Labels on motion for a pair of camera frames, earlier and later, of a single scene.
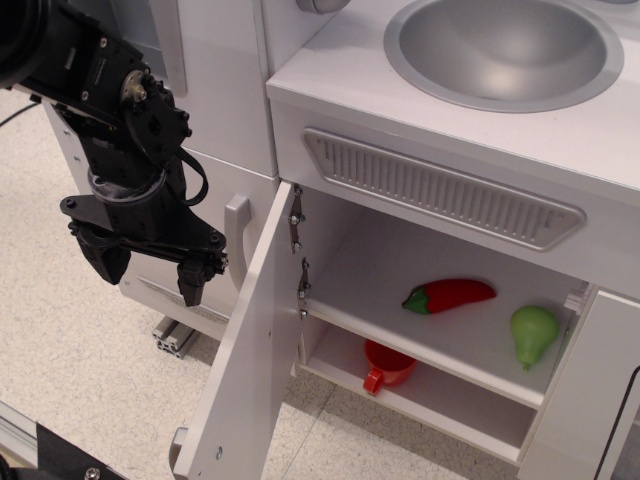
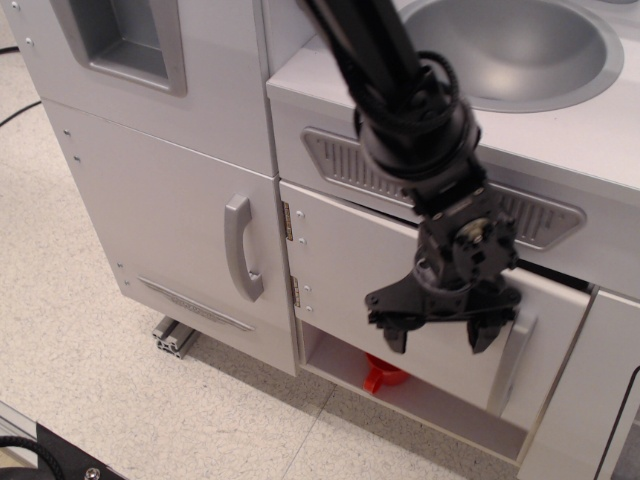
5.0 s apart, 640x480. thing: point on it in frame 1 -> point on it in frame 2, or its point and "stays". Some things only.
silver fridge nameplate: (178, 298) stays
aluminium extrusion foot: (172, 336) stays
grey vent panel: (445, 191) stays
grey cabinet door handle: (175, 446) -> (520, 338)
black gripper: (143, 211) -> (468, 247)
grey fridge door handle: (237, 216) stays
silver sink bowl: (498, 56) stays
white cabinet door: (232, 425) -> (343, 249)
